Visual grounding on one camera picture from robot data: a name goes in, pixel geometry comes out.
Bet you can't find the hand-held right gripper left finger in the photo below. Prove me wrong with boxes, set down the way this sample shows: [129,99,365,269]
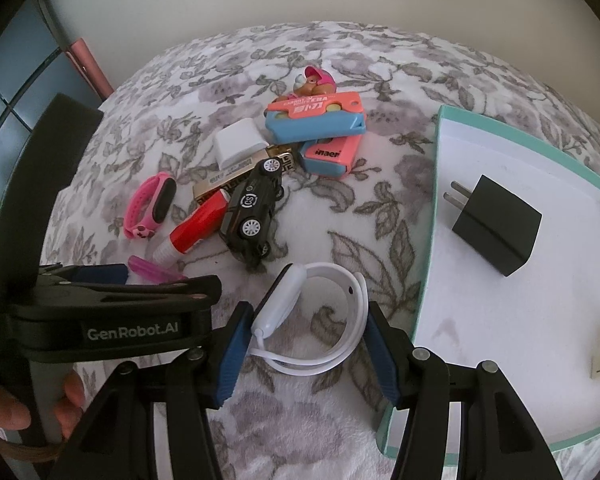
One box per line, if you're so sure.
[50,300,255,480]

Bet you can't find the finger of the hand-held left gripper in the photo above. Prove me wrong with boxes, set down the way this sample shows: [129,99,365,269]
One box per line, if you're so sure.
[55,274,223,313]
[37,262,129,288]

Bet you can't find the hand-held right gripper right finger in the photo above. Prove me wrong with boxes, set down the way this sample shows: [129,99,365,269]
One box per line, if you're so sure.
[365,300,566,480]

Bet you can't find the pink translucent clip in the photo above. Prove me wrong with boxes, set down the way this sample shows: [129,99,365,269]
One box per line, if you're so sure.
[128,255,188,282]

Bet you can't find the white wristband with cable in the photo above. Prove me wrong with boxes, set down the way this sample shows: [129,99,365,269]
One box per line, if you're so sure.
[250,261,368,376]

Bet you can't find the teal box with white inside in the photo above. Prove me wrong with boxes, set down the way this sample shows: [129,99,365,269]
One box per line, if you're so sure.
[375,105,600,466]

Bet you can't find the white charger plug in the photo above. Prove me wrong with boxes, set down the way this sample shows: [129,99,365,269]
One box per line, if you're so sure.
[214,119,270,173]

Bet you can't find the person's left hand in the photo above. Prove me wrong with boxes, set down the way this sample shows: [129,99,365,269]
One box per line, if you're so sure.
[0,370,87,441]

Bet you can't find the pink smart band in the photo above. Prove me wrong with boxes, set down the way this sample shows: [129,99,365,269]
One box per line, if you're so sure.
[124,171,177,240]

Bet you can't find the red and white tube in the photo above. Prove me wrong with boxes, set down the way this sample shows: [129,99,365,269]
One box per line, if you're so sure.
[152,187,231,263]

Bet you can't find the gold patterned box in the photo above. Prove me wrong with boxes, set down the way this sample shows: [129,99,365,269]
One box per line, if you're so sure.
[192,145,301,206]

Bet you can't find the black toy car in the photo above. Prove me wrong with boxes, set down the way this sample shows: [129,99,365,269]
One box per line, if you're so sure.
[219,157,286,263]

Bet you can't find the floral fleece blanket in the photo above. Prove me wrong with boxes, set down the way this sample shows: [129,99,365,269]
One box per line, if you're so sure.
[45,20,600,480]

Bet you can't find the black charger plug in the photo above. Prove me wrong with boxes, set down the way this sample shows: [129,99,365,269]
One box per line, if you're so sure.
[442,175,543,277]

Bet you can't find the pink pole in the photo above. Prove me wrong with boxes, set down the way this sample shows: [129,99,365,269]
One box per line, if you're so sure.
[67,37,113,103]

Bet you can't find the dark blue wardrobe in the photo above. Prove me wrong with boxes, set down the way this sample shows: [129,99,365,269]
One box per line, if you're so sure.
[0,0,106,201]

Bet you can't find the pink and blue toy block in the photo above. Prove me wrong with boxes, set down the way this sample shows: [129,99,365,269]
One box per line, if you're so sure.
[265,91,368,145]

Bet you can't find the toy dog with pink hat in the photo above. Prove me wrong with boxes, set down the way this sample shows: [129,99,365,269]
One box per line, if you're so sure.
[280,65,338,103]

